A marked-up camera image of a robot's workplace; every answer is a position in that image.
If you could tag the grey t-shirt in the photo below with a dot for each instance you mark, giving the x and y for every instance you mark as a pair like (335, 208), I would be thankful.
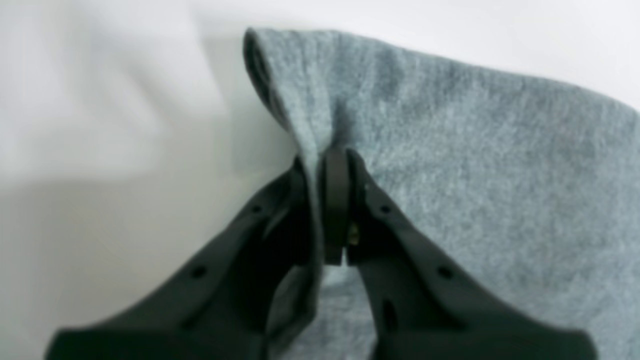
(531, 185)

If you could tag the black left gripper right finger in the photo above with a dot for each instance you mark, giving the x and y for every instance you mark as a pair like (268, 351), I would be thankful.
(424, 305)

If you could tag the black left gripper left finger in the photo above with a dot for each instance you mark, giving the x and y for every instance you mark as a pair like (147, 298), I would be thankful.
(217, 305)

